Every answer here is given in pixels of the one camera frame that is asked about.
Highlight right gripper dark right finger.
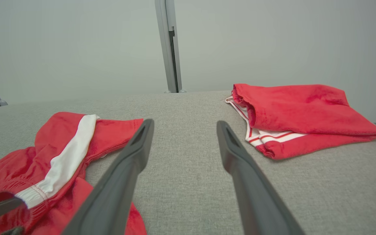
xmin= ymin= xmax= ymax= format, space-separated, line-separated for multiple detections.
xmin=216 ymin=121 xmax=306 ymax=235

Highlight red white basketball jersey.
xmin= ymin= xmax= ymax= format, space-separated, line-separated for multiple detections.
xmin=226 ymin=84 xmax=376 ymax=160

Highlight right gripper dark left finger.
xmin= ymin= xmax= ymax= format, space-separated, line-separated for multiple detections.
xmin=62 ymin=119 xmax=155 ymax=235

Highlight grey partition joint post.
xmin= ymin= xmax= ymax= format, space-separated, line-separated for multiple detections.
xmin=155 ymin=0 xmax=187 ymax=94

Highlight red white basketball shorts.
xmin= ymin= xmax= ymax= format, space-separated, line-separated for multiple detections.
xmin=0 ymin=112 xmax=148 ymax=235

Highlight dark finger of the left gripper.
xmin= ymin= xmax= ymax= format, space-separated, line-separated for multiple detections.
xmin=0 ymin=197 xmax=26 ymax=221
xmin=0 ymin=227 xmax=24 ymax=235

